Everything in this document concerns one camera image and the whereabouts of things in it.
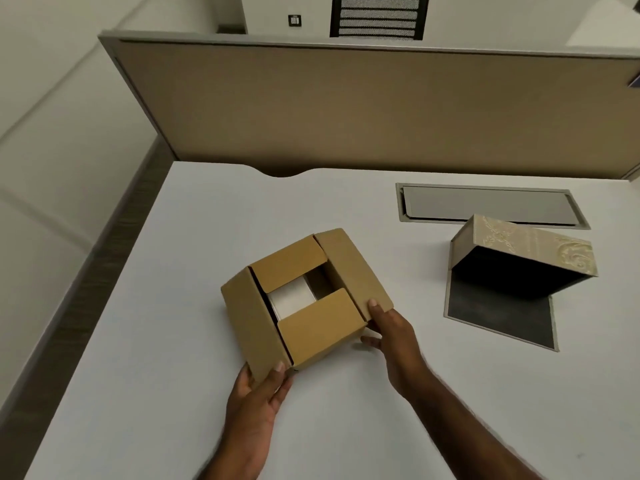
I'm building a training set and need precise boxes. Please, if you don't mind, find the white item in cardboard box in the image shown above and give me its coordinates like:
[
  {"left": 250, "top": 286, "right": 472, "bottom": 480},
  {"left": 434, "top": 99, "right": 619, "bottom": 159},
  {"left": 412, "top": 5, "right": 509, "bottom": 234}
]
[{"left": 267, "top": 276, "right": 319, "bottom": 326}]

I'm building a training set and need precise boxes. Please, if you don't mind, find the person's left forearm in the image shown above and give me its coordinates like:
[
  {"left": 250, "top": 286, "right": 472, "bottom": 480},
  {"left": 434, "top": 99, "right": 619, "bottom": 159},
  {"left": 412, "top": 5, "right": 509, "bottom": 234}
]
[{"left": 196, "top": 440, "right": 273, "bottom": 480}]

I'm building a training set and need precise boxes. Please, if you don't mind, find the person's right forearm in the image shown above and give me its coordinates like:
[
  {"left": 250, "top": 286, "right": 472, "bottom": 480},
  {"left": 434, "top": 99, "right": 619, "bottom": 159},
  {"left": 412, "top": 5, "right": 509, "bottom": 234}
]
[{"left": 400, "top": 373, "right": 546, "bottom": 480}]

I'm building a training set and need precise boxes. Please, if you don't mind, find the beige desk partition panel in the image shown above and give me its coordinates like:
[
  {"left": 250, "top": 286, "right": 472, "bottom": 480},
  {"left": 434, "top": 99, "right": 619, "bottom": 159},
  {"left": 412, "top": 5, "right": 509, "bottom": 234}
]
[{"left": 98, "top": 31, "right": 640, "bottom": 179}]

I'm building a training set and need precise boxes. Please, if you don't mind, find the person's right hand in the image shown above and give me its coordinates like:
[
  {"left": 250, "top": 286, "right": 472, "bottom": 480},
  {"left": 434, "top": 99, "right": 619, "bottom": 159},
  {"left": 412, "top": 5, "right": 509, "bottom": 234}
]
[{"left": 360, "top": 299, "right": 432, "bottom": 401}]

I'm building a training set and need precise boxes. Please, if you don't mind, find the grey desk cable hatch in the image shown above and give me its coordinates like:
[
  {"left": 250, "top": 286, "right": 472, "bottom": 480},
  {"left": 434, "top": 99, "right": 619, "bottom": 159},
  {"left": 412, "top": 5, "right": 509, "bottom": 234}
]
[{"left": 395, "top": 183, "right": 591, "bottom": 231}]

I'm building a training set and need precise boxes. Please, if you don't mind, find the beige ornate hinged gift box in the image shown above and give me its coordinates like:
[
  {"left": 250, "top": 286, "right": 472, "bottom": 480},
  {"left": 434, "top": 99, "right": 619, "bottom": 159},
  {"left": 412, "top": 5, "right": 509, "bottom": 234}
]
[{"left": 443, "top": 213, "right": 599, "bottom": 352}]

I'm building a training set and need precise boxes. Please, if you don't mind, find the brown cardboard box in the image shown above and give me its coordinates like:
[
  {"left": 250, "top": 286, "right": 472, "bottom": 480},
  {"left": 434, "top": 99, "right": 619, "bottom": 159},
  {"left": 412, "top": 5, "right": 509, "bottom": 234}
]
[{"left": 220, "top": 228, "right": 395, "bottom": 386}]

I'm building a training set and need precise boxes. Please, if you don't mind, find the person's left hand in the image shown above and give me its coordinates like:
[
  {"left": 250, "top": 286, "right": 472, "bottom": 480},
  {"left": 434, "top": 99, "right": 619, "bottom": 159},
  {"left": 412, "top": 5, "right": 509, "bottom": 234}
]
[{"left": 224, "top": 361, "right": 299, "bottom": 466}]

